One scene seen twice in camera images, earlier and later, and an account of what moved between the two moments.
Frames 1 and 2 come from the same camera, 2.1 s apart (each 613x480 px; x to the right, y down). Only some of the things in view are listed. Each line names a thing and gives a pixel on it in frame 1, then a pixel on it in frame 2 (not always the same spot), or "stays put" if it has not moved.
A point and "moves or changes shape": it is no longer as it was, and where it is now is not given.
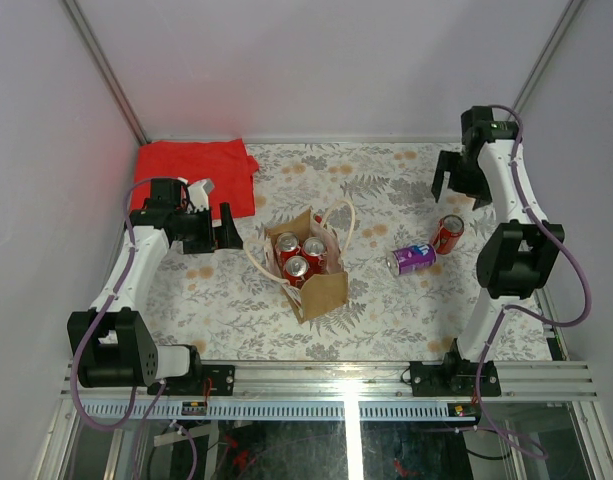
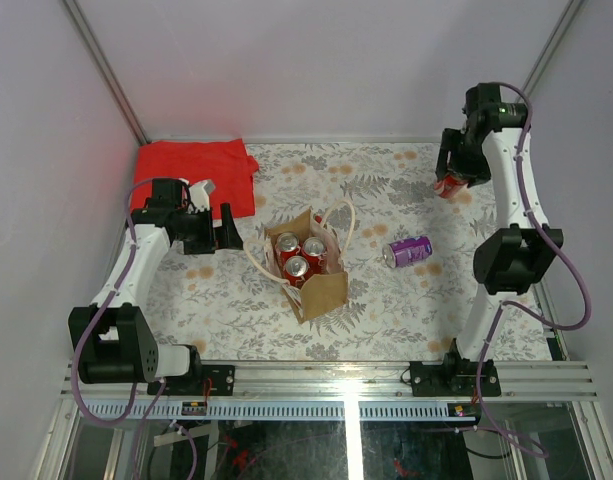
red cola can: (450, 229) moves or changes shape
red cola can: (313, 249) stays put
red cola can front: (296, 268) stays put
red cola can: (287, 246) stays put
